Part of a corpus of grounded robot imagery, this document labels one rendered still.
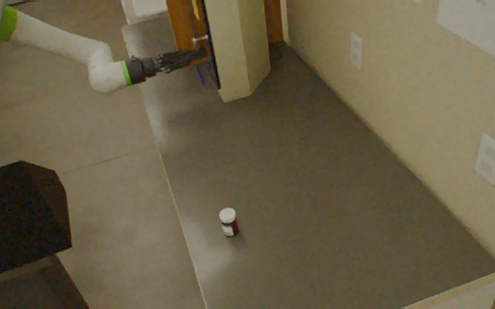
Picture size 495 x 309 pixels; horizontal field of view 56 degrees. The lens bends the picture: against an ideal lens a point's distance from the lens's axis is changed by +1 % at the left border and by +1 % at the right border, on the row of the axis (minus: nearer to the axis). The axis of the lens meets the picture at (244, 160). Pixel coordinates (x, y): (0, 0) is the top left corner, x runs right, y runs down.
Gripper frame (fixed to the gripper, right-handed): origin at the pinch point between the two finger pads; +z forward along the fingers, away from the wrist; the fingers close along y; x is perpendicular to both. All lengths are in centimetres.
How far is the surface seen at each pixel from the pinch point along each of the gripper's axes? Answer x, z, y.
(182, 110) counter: 20.5, -10.8, -1.7
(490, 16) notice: -33, 49, -85
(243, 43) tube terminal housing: -1.9, 16.6, -5.2
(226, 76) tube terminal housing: 9.5, 8.3, -5.3
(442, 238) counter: 20, 39, -96
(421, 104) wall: -1, 49, -67
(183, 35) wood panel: 6.0, 0.4, 31.7
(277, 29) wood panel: 15, 43, 32
